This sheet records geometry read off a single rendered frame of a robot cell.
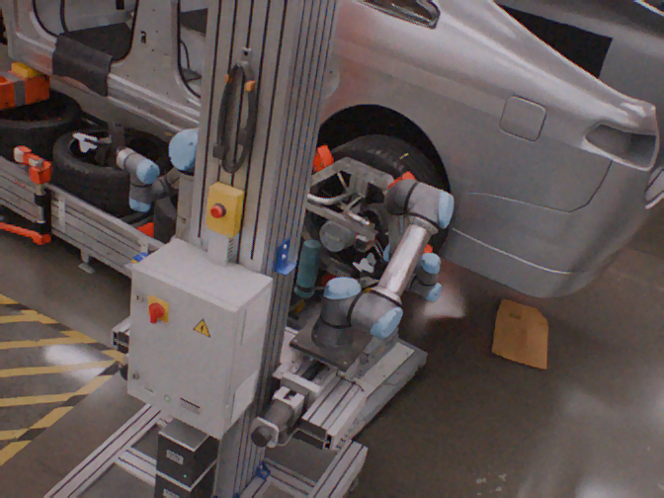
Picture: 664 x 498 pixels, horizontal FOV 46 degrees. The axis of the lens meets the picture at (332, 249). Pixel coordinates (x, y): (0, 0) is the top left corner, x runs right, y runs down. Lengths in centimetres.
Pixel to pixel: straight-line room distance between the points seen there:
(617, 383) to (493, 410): 81
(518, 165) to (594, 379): 159
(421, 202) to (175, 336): 93
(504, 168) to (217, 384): 156
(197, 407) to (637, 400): 268
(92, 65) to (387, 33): 188
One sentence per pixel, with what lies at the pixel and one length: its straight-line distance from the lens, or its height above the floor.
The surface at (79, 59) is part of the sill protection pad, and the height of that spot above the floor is 92.
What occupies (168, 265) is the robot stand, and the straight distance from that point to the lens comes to 222.
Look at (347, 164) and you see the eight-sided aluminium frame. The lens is 326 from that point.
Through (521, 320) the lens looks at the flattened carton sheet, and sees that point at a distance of 463.
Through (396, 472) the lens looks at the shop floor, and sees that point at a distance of 346.
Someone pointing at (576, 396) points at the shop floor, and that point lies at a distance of 423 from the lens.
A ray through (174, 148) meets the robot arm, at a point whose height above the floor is 141.
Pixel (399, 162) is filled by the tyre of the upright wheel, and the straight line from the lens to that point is 326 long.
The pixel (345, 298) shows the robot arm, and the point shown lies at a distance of 255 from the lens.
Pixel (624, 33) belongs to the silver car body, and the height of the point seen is 154.
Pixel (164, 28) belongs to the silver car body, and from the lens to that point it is 414.
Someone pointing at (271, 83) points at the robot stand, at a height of 178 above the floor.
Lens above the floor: 244
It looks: 30 degrees down
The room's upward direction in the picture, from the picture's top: 11 degrees clockwise
